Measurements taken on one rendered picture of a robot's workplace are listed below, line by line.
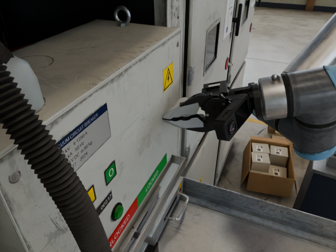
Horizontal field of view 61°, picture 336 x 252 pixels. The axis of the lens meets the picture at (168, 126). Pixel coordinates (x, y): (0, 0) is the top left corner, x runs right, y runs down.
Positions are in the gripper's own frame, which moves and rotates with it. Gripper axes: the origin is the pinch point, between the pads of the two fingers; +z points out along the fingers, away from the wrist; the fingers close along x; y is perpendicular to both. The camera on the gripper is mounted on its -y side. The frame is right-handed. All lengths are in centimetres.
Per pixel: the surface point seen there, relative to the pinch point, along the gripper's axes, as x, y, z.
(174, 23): 15.6, 18.9, -3.5
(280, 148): -121, 133, -41
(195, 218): -38.3, 3.8, 1.9
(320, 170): -61, 43, -44
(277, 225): -44.2, 4.2, -21.4
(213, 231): -39.7, -0.1, -3.2
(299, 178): -141, 119, -52
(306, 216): -41, 4, -29
